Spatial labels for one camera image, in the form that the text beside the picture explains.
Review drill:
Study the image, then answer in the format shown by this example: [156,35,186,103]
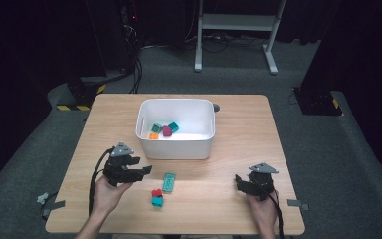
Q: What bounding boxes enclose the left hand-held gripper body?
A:
[102,141,135,187]

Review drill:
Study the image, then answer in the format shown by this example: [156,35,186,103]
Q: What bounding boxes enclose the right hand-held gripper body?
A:
[248,161,280,202]

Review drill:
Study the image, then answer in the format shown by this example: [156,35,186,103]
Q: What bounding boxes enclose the long mint green building block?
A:
[162,172,177,193]

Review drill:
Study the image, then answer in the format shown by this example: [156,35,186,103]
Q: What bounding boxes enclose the white plastic bin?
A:
[134,98,217,161]

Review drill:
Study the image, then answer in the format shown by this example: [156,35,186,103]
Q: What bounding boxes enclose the person's right hand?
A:
[246,189,279,227]

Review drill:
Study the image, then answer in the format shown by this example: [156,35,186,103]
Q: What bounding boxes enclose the person's left hand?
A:
[93,175,134,215]

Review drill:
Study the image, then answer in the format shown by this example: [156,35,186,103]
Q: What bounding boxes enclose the grey tape strip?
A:
[41,199,67,219]
[286,198,310,212]

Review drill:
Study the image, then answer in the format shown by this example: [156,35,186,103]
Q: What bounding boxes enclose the black stand base yellow stripes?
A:
[56,75,107,113]

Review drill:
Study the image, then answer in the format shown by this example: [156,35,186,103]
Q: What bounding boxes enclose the dark curtain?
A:
[0,0,107,188]
[299,0,382,183]

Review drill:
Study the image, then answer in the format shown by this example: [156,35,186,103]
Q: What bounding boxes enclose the white metal stand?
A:
[193,0,287,76]

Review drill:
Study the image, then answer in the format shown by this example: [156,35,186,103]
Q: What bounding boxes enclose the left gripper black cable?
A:
[88,147,115,217]

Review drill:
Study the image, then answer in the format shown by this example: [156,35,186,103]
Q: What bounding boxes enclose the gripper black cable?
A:
[268,190,286,239]
[88,147,115,217]

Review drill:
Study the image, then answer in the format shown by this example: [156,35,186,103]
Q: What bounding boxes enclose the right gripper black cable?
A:
[268,190,286,239]

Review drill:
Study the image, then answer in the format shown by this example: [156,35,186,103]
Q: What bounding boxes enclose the black floor cable bundle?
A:
[121,4,144,95]

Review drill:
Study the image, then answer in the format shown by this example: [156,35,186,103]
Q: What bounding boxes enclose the cables under white stand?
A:
[142,30,267,54]

